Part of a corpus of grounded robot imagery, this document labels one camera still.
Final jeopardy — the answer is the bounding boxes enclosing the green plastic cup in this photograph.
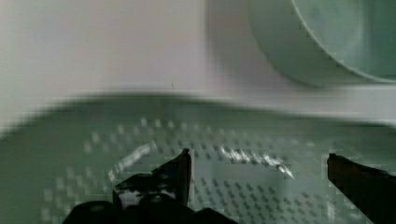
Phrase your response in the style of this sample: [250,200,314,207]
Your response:
[247,0,396,87]

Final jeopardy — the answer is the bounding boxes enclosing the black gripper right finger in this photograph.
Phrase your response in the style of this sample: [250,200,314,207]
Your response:
[327,153,396,224]

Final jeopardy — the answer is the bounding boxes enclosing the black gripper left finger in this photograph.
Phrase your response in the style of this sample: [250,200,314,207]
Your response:
[112,148,192,209]

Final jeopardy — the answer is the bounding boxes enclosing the green plastic strainer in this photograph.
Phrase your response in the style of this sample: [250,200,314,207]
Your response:
[1,94,395,224]

